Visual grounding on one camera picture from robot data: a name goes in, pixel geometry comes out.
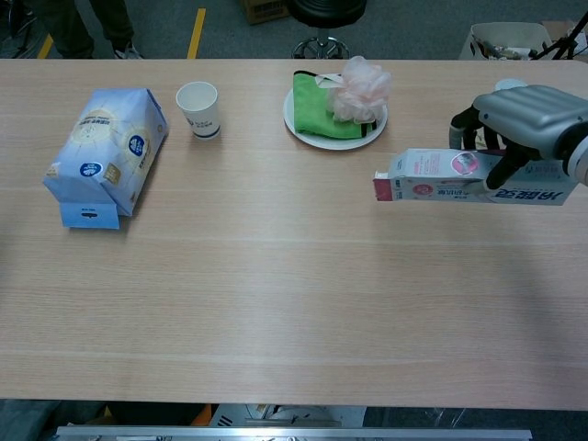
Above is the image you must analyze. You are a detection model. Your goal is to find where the black swivel stool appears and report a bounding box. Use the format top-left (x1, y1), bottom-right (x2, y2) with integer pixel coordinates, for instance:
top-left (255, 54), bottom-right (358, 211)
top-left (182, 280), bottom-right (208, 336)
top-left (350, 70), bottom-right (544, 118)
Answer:
top-left (284, 0), bottom-right (368, 60)

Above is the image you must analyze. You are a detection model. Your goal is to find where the white paper cup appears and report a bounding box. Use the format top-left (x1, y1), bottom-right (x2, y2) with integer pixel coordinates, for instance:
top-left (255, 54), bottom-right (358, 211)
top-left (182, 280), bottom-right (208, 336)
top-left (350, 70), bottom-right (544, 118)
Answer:
top-left (175, 81), bottom-right (221, 140)

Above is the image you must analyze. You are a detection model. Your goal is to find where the aluminium profile rail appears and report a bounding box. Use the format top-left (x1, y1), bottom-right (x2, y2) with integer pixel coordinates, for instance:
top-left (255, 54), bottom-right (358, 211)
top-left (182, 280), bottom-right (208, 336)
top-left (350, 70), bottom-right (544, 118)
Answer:
top-left (54, 426), bottom-right (534, 441)

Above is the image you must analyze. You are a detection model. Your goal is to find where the black tripod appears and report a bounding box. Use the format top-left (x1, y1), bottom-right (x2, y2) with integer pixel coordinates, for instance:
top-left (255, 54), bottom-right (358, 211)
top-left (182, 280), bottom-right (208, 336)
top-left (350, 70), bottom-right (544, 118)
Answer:
top-left (532, 11), bottom-right (588, 61)

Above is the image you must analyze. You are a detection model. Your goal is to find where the green microfibre cloth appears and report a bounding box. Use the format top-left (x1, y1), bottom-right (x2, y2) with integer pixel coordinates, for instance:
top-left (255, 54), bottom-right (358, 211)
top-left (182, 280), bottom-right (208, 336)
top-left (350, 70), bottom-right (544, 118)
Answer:
top-left (292, 70), bottom-right (380, 139)

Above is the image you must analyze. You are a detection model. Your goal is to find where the white bin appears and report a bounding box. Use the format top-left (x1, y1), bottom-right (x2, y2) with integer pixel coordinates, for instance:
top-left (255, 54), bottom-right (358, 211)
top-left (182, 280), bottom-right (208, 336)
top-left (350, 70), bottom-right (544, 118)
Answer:
top-left (458, 22), bottom-right (555, 61)

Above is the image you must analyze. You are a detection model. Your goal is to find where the white round plate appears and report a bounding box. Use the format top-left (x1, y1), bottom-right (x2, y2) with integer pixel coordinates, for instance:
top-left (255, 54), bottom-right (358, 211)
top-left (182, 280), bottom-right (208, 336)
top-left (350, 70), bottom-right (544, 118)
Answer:
top-left (283, 85), bottom-right (389, 151)

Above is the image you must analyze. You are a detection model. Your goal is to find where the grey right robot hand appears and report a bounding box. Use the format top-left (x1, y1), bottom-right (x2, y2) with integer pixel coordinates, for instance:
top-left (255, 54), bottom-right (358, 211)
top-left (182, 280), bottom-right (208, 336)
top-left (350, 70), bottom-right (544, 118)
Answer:
top-left (449, 84), bottom-right (588, 190)

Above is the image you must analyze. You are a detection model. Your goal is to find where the pink mesh bath pouf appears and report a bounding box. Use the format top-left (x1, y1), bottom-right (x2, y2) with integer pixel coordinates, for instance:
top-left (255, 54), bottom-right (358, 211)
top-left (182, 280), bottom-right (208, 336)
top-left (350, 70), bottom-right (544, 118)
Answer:
top-left (326, 55), bottom-right (393, 124)

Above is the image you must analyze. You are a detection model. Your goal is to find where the person in dark trousers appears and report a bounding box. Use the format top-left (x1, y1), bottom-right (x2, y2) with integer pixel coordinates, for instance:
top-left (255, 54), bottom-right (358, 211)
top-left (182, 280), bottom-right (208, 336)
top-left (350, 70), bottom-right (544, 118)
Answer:
top-left (27, 0), bottom-right (143, 61)

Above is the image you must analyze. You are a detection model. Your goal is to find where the pink white toothpaste box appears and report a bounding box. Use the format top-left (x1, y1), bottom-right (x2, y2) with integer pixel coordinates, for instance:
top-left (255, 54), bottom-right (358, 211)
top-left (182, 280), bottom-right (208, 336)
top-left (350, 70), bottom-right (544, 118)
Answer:
top-left (372, 147), bottom-right (578, 207)

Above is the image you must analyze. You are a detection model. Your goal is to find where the brown cardboard box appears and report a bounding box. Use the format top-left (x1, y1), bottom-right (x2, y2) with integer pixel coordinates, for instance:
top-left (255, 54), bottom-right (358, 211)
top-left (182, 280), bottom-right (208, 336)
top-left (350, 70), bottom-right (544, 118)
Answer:
top-left (238, 0), bottom-right (291, 25)

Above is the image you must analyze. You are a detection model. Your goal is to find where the blue tissue paper pack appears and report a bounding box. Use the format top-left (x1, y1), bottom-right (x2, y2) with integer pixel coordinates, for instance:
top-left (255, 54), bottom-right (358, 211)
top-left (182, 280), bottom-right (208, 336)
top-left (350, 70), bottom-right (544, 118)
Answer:
top-left (42, 87), bottom-right (169, 230)

